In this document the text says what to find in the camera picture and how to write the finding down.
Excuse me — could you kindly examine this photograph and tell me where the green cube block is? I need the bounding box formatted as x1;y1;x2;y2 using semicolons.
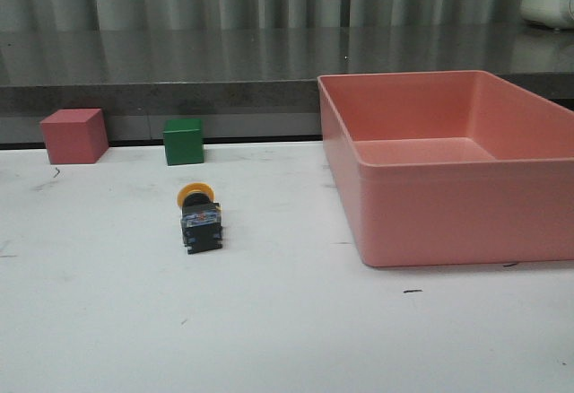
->
163;118;204;166

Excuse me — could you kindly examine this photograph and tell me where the pink plastic bin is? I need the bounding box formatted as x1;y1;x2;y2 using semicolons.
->
317;71;573;267

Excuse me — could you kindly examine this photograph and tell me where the pink cube block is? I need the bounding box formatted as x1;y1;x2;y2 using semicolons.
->
39;109;109;165

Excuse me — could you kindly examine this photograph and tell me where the yellow push button switch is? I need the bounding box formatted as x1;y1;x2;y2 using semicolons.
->
177;182;223;254

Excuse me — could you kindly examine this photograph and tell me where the dark grey counter shelf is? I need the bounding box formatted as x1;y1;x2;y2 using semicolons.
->
1;22;573;148

